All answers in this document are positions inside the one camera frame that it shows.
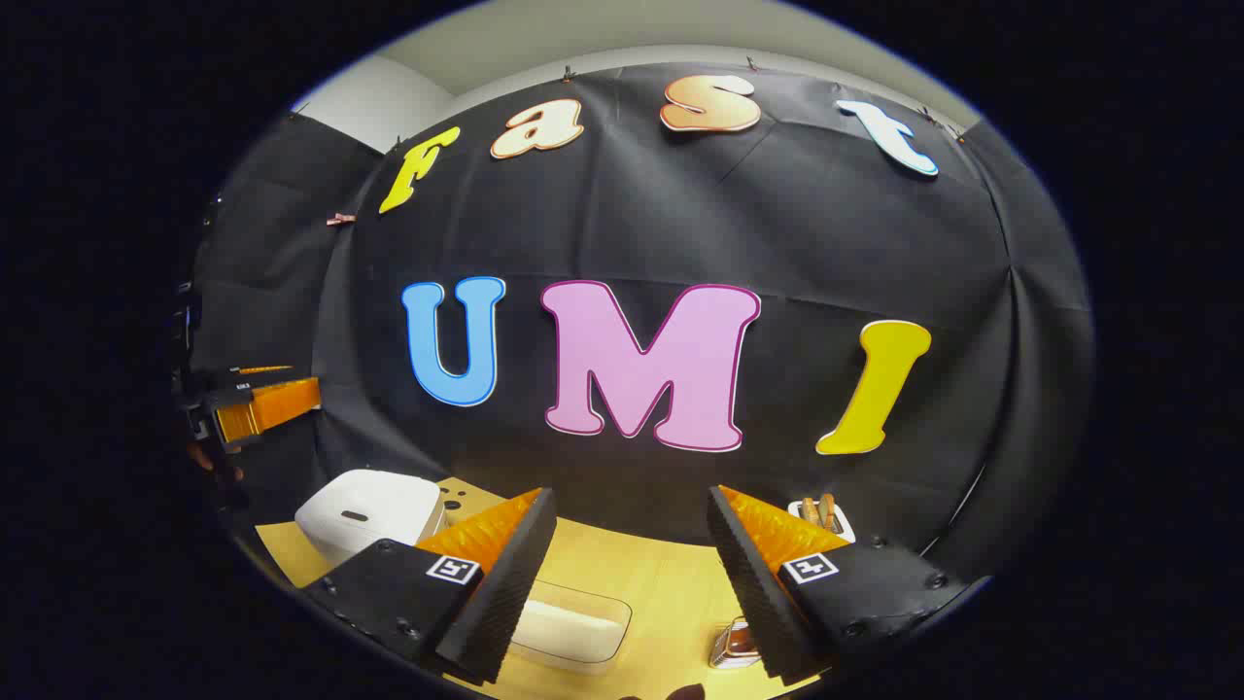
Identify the metal wire chopstick holder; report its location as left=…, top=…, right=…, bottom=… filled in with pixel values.
left=708, top=617, right=764, bottom=670

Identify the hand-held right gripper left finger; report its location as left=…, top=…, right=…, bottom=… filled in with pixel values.
left=301, top=486, right=560, bottom=686

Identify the clear box of rice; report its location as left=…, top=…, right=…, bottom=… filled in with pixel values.
left=507, top=580, right=633, bottom=677

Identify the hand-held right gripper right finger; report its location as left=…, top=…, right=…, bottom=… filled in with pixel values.
left=706, top=484, right=973, bottom=686

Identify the toaster power cable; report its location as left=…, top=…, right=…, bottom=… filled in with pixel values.
left=921, top=465, right=987, bottom=557

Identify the white toaster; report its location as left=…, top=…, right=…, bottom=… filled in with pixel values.
left=787, top=498, right=858, bottom=545

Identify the black backdrop cloth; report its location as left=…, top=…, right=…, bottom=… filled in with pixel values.
left=180, top=63, right=1097, bottom=584

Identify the white rice cooker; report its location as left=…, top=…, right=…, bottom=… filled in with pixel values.
left=294, top=470, right=450, bottom=567

